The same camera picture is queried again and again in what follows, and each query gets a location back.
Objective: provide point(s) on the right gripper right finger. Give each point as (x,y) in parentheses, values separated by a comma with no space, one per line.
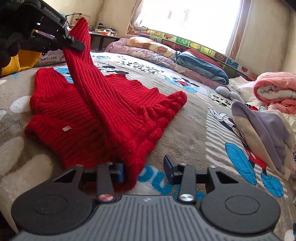
(183,175)

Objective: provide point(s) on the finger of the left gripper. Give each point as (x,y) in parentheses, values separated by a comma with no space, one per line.
(49,40)

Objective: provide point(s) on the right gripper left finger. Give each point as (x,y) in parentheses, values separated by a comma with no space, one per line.
(107,174)

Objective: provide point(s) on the yellow knit sweater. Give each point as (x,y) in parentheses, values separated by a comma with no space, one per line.
(22,61)

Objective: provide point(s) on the red knit sweater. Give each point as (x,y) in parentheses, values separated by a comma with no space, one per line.
(104,108)

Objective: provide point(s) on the lavender folded garment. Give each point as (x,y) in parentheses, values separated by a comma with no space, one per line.
(50,58)

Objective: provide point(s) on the Mickey Mouse bed blanket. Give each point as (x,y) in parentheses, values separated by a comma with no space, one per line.
(193,135)

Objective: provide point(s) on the cluttered dark side desk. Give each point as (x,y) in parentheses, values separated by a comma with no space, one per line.
(101,37)

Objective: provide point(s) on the pink floral quilt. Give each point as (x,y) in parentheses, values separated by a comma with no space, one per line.
(120,47)

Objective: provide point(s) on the light blue plush toy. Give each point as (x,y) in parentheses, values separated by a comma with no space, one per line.
(225,92)

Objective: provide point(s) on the purple and cream garment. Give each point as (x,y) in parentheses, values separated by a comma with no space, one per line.
(268,135)

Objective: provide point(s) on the cream comforter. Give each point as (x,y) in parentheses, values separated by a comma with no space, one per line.
(245,89)

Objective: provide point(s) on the blue folded blanket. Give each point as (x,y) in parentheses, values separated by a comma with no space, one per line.
(207,69)

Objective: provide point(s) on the yellow patterned pillow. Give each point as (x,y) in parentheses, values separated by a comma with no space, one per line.
(148,44)

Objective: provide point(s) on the pink rolled quilt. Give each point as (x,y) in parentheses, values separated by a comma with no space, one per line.
(276,89)

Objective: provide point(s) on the colourful alphabet mat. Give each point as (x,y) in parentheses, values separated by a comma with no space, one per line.
(231,67)

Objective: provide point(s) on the window curtain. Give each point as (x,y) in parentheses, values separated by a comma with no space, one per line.
(237,33)

